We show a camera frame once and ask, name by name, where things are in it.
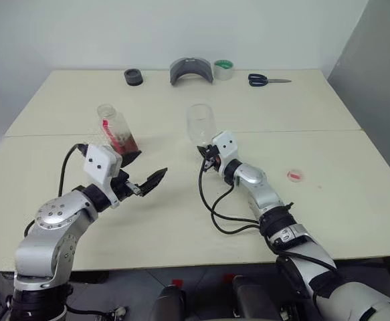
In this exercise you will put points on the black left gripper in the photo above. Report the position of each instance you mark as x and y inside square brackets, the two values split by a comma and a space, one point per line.
[122, 187]

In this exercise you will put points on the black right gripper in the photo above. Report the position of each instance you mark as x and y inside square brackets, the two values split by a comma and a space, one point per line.
[213, 158]

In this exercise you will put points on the clear drinking glass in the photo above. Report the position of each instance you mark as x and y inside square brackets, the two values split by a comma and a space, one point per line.
[199, 123]

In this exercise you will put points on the clear bottle with red contents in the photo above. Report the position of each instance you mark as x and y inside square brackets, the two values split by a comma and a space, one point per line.
[117, 133]

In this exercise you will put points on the red and white bottle cap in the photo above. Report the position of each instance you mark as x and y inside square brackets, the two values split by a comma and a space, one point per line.
[295, 175]

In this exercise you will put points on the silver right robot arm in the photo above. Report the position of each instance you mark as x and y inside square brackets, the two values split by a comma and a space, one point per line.
[268, 197]

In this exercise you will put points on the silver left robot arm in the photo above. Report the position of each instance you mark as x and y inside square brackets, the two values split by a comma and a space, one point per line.
[52, 234]

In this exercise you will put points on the silver tape roll green core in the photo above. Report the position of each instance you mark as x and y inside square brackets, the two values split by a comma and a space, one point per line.
[223, 73]

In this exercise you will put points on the grey curved visor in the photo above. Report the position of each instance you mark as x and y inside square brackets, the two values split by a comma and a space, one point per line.
[176, 71]

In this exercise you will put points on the small black floor device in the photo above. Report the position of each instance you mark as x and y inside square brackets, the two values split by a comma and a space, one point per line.
[112, 314]

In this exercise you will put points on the grey partition panel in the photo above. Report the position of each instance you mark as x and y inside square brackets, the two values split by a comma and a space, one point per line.
[375, 83]

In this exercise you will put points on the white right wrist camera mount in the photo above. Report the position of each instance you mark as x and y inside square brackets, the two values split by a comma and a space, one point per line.
[226, 147]

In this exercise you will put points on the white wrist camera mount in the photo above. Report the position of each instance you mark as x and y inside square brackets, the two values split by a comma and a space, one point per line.
[99, 164]
[226, 147]

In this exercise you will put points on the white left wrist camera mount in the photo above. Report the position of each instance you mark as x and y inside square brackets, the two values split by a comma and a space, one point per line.
[99, 164]

